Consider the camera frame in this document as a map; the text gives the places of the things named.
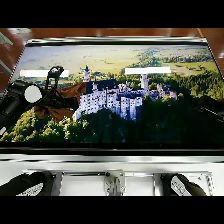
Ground brown shirt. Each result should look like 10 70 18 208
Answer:
33 81 88 124

